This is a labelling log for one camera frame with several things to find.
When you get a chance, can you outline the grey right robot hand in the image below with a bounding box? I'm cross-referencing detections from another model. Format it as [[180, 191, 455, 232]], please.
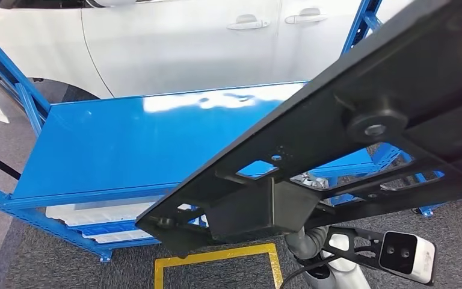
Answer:
[[285, 172, 330, 259]]

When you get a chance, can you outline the black plastic frame part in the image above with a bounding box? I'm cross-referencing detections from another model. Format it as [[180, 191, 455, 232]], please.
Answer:
[[135, 0, 462, 258]]

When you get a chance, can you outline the blue steel shelf rack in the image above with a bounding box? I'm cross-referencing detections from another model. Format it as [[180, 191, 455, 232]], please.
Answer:
[[0, 0, 447, 264]]

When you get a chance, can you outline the white plastic bin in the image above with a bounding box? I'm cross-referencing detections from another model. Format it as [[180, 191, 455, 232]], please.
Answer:
[[45, 201, 156, 228], [85, 229, 154, 244]]

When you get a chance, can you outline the white car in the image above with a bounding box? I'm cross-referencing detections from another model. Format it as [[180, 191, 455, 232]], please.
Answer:
[[0, 0, 415, 125]]

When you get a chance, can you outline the black camera cable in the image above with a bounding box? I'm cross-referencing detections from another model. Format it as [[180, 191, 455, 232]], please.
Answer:
[[288, 253, 337, 289]]

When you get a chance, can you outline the black camera bracket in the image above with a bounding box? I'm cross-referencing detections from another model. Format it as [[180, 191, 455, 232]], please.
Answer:
[[322, 226, 387, 272]]

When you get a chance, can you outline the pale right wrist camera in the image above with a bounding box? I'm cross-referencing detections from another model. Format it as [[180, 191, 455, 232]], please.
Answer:
[[378, 231, 437, 285]]

